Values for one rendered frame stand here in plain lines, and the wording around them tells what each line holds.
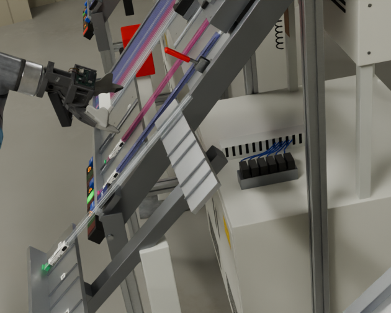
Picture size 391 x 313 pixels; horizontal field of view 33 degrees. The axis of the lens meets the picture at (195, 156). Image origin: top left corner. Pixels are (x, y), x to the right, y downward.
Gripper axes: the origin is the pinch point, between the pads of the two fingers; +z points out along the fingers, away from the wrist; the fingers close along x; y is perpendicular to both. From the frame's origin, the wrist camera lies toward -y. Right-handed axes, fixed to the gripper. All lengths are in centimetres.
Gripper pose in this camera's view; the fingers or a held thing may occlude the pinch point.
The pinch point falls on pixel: (121, 111)
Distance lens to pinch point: 157.7
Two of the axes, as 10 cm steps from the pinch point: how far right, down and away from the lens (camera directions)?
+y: 4.1, -6.0, -6.9
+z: 9.1, 2.5, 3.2
